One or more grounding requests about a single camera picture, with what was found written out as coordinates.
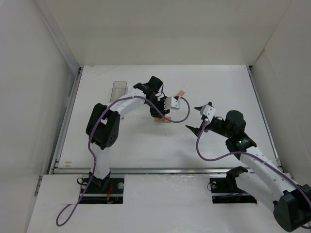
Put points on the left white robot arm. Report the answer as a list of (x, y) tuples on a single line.
[(103, 126)]

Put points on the clear plastic bin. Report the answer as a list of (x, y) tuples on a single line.
[(119, 89)]

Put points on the metal rail front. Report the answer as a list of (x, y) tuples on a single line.
[(142, 171)]

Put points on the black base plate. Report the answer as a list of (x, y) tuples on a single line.
[(224, 192), (112, 193)]

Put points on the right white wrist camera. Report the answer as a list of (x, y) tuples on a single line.
[(208, 117)]

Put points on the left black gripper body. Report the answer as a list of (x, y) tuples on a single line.
[(157, 111)]

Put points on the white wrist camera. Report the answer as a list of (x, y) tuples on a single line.
[(171, 103), (208, 117)]

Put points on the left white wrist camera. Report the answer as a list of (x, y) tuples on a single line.
[(171, 103)]

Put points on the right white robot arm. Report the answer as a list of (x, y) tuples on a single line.
[(289, 201)]

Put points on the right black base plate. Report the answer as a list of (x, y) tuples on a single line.
[(224, 192)]

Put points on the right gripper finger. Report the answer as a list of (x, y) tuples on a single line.
[(205, 109), (196, 131)]

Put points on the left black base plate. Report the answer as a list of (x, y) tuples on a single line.
[(112, 193)]

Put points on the small wood block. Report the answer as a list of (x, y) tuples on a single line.
[(180, 93)]

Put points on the long wood block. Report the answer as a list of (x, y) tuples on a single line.
[(162, 120)]

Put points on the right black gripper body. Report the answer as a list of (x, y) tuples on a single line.
[(202, 122)]

